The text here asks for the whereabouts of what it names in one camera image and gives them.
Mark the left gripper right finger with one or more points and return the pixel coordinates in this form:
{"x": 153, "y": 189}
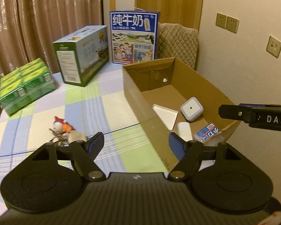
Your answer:
{"x": 188, "y": 155}

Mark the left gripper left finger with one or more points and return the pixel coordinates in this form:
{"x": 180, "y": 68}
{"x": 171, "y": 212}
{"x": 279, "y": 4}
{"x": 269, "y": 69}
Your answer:
{"x": 83, "y": 156}

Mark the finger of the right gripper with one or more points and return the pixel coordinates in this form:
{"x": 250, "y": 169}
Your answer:
{"x": 235, "y": 112}

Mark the white rounded case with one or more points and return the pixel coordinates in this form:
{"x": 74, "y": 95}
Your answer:
{"x": 184, "y": 131}

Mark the red Doraemon figurine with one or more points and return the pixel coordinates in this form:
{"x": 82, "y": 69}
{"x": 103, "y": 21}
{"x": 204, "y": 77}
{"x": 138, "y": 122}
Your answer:
{"x": 61, "y": 127}

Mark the blue playing card pack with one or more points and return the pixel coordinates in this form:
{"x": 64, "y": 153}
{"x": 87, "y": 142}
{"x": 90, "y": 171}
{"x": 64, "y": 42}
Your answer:
{"x": 206, "y": 133}

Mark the white square night light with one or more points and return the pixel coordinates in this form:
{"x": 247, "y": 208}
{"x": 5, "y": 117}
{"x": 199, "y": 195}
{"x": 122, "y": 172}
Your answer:
{"x": 192, "y": 109}

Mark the open cardboard box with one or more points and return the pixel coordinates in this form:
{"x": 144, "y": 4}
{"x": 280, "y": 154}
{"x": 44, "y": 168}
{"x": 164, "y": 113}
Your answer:
{"x": 169, "y": 83}

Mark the green shrink-wrapped carton pack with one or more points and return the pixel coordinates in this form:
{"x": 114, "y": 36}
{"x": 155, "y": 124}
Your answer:
{"x": 24, "y": 85}

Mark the beige quilted cushion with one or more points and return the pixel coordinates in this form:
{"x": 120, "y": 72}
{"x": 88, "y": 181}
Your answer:
{"x": 175, "y": 40}

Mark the green white milk box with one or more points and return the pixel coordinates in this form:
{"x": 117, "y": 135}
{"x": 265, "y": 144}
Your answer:
{"x": 82, "y": 54}

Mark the wooden door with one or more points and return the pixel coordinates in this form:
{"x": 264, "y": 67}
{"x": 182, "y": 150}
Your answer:
{"x": 184, "y": 12}

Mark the blue milk carton box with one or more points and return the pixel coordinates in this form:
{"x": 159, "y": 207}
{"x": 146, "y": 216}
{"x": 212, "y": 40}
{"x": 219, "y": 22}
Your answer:
{"x": 134, "y": 36}

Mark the brown curtain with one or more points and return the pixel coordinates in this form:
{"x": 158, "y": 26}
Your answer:
{"x": 28, "y": 28}

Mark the single wall outlet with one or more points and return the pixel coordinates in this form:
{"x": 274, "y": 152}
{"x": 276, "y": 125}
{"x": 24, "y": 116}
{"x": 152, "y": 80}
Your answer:
{"x": 273, "y": 47}

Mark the wall socket pair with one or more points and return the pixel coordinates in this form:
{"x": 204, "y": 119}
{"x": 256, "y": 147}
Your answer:
{"x": 228, "y": 23}

